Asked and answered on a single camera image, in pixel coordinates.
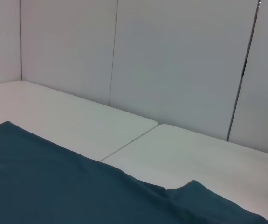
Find teal T-shirt with FREE print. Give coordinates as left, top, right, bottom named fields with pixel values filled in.
left=0, top=120, right=268, bottom=224

